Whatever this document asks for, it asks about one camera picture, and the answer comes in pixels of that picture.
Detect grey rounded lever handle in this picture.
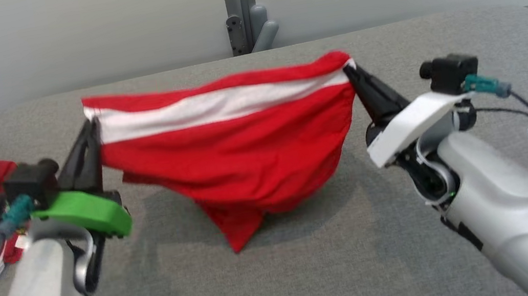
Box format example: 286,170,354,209
247,2,283,53

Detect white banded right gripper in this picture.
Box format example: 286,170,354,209
342,48,483,172

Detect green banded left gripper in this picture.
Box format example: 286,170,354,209
17,115,135,251

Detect red shorts with white stripe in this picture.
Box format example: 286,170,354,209
79,48,380,272

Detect dark grey hinge bracket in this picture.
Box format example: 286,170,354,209
224,14,248,57

